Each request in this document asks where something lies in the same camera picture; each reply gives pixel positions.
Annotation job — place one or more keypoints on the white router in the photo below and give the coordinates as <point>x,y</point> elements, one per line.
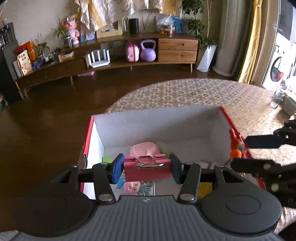
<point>99,59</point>

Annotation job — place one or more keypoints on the white washing machine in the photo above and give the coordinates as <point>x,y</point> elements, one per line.
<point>279,67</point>

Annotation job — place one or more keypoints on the orange bag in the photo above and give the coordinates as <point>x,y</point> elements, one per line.
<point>29,49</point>

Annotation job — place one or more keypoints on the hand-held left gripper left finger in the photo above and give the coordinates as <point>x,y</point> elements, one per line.
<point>118,168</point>

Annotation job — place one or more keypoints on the wooden television cabinet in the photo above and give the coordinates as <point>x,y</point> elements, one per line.
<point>178,49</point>

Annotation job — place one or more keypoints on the small potted plant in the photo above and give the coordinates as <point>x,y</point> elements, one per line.
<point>41,47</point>
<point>61,31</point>

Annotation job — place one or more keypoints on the pink toy suitcase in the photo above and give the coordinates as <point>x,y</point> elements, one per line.
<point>133,52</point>

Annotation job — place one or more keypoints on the small cardboard box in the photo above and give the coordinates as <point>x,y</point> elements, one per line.
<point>66,56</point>

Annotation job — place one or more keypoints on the green ceramic mug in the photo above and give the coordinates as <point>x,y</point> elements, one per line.
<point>290,105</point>

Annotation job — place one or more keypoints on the purple kettlebell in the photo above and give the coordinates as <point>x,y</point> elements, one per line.
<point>148,50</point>

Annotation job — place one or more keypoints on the yellow curtain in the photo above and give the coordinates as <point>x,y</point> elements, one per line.
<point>251,41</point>

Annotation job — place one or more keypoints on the pink doll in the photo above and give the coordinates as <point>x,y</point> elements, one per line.
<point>72,27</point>

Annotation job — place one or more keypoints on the printed snack bag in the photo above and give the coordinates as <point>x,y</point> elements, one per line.
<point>24,62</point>

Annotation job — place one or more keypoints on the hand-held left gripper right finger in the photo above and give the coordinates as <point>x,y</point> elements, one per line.
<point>174,169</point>

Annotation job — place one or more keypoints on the yellow photo frame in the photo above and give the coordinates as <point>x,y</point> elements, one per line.
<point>109,30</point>

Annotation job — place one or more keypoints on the red binder clip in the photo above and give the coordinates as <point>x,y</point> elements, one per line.
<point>148,168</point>

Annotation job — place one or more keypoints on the drinking glass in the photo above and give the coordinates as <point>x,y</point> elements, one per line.
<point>276,98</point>

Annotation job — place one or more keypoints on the clear plastic bag of fruit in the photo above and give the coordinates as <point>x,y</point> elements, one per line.
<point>165,24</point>

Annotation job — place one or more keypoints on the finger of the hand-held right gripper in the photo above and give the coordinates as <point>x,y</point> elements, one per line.
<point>263,141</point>
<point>249,166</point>

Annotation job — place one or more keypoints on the black tall appliance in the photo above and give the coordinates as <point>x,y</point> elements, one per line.
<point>7,64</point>

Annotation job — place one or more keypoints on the red cardboard box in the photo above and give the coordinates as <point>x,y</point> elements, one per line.
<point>157,127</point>

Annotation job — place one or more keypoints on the black cylinder speaker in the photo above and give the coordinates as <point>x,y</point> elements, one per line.
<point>133,26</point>

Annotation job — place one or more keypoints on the pink heart-shaped case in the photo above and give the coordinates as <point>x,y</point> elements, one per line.
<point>144,149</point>

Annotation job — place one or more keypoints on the cloth-covered standing air conditioner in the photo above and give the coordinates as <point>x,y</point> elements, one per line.
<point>231,37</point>

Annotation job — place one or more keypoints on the tall green potted plant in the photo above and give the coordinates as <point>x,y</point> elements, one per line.
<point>196,23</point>

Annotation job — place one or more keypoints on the patterned sheet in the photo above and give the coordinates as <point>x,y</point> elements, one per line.
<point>115,11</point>

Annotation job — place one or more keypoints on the pink flat box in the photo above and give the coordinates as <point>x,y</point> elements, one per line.
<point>86,73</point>

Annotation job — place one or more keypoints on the blue printed box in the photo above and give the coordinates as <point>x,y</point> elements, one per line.
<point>178,24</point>

